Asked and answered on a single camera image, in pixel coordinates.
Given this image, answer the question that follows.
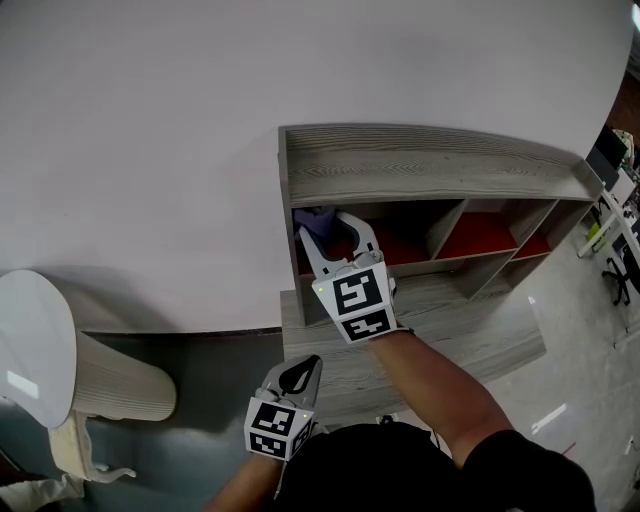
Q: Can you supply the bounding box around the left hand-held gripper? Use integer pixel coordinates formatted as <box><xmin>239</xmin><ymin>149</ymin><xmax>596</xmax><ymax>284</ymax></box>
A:
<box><xmin>243</xmin><ymin>354</ymin><xmax>324</xmax><ymax>460</ymax></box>

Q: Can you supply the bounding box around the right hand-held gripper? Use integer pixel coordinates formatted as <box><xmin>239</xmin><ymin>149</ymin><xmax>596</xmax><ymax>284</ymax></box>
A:
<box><xmin>298</xmin><ymin>210</ymin><xmax>416</xmax><ymax>346</ymax></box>

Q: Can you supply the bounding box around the dark blue wiping cloth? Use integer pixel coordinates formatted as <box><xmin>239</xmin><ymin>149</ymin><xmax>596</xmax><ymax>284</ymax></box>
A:
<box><xmin>293</xmin><ymin>204</ymin><xmax>339</xmax><ymax>242</ymax></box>

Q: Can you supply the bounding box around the gray wooden shelf unit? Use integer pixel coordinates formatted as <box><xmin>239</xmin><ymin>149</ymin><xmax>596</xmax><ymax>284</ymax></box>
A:
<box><xmin>277</xmin><ymin>123</ymin><xmax>607</xmax><ymax>329</ymax></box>

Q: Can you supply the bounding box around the person's left forearm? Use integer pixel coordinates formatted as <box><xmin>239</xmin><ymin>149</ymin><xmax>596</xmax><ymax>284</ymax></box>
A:
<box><xmin>202</xmin><ymin>452</ymin><xmax>284</xmax><ymax>512</ymax></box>

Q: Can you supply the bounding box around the person's right forearm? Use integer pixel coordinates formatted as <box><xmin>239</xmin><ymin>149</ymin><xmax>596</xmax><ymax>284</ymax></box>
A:
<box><xmin>369</xmin><ymin>329</ymin><xmax>507</xmax><ymax>469</ymax></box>

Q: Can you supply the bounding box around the yellow-green storage bin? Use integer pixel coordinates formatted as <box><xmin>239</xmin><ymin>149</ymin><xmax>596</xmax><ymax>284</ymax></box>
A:
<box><xmin>587</xmin><ymin>222</ymin><xmax>614</xmax><ymax>255</ymax></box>

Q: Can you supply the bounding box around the person's black clothing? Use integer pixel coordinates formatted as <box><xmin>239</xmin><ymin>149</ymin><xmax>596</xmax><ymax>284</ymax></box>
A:
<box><xmin>279</xmin><ymin>422</ymin><xmax>596</xmax><ymax>512</ymax></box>

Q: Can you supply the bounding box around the cream wrapped furniture piece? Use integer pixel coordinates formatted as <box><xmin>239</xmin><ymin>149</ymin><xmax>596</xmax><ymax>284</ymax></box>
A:
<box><xmin>0</xmin><ymin>412</ymin><xmax>138</xmax><ymax>501</ymax></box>

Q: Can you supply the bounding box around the white round table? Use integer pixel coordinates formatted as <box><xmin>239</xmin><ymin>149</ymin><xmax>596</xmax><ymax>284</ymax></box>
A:
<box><xmin>0</xmin><ymin>269</ymin><xmax>178</xmax><ymax>429</ymax></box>

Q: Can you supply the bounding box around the black office chair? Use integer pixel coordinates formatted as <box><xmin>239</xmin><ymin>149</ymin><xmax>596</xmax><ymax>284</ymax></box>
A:
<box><xmin>601</xmin><ymin>244</ymin><xmax>640</xmax><ymax>307</ymax></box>

